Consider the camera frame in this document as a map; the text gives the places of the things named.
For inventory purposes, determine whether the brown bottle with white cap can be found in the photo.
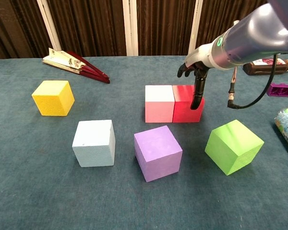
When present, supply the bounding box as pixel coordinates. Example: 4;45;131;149
242;58;288;76

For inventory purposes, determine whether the purple plastic block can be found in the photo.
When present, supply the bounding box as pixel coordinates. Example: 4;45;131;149
266;82;288;97

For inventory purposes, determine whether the pink foam cube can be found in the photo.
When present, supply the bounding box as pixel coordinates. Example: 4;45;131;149
145;85;175;123

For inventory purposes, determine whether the red and white folding fan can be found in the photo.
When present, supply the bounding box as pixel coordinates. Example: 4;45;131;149
42;47;110;84

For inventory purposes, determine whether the light blue foam cube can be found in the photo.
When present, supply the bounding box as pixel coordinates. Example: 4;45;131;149
72;119;116;168

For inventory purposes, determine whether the dark brown curtain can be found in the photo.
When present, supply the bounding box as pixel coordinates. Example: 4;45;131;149
0;0;288;60

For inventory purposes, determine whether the red foam cube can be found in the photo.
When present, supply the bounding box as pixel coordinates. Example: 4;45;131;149
172;85;205;123

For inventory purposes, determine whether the purple foam cube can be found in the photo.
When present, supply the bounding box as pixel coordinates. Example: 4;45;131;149
133;125;183;183

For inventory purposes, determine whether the green foam cube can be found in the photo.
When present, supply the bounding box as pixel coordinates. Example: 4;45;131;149
204;119;265;176

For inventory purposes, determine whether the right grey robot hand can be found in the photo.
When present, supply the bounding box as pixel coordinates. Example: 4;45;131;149
177;43;218;110

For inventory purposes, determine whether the yellow foam cube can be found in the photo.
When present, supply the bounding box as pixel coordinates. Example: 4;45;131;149
31;80;75;117

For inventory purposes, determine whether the white frame post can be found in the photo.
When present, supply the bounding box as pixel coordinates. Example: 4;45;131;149
36;0;62;51
188;0;208;56
122;0;139;57

